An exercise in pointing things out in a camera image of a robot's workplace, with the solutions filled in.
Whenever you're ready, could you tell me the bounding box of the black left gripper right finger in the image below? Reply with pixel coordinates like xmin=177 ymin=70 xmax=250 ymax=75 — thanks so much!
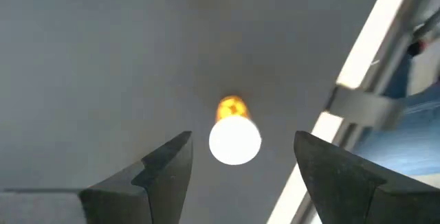
xmin=293 ymin=130 xmax=440 ymax=224

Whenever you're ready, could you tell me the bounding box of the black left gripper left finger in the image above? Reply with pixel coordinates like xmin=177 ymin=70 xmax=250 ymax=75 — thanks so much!
xmin=0 ymin=130 xmax=194 ymax=224

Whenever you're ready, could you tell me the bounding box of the small amber pill bottle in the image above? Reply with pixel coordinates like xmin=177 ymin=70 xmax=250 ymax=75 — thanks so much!
xmin=208 ymin=95 xmax=263 ymax=166

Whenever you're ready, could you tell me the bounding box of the person's leg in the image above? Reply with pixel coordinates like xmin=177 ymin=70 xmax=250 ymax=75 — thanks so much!
xmin=353 ymin=45 xmax=440 ymax=179

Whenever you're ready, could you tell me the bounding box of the black table mat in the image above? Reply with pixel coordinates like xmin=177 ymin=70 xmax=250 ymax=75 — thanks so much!
xmin=0 ymin=0 xmax=389 ymax=224

